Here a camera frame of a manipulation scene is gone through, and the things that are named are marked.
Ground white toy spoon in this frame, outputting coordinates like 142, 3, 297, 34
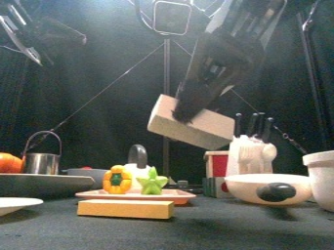
261, 143, 278, 174

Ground white round plate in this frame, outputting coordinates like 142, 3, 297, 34
0, 196, 44, 218

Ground small metal bucket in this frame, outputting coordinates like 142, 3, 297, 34
21, 130, 64, 176

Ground white cutlery holder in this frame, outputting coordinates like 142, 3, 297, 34
225, 134, 275, 177

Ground metal frame pole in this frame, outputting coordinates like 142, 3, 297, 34
162, 38, 172, 179

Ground overhead camera box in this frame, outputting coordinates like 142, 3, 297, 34
152, 0, 194, 36

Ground green and red wooden block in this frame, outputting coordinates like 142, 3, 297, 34
202, 177, 233, 199

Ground yellow toy bell pepper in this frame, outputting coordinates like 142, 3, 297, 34
102, 164, 134, 195

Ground orange toy pumpkin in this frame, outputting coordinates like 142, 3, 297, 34
0, 151, 25, 174

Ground green toy star pepper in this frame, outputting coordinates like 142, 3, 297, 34
136, 166, 170, 196

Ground white pot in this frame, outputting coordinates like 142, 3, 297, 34
302, 149, 334, 213

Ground pink rectangular plate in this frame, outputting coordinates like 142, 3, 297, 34
75, 188, 196, 206

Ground grey bowl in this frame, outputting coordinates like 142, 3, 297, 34
62, 167, 110, 189

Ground white pan with black knob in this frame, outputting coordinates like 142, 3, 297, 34
223, 173, 314, 206

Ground black-handled toy knife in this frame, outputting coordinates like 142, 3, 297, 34
247, 111, 266, 138
234, 112, 245, 139
261, 116, 275, 145

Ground grey tray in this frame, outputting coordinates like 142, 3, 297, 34
0, 172, 96, 198

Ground white kettle with grey handle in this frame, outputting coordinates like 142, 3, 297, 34
123, 144, 154, 191

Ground red and white wooden box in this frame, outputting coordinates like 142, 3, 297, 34
202, 149, 230, 179

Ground white rice block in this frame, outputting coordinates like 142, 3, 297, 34
146, 94, 237, 151

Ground white toy fork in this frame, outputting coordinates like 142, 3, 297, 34
238, 144, 261, 175

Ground yellow wooden block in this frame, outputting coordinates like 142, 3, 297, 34
76, 198, 175, 220

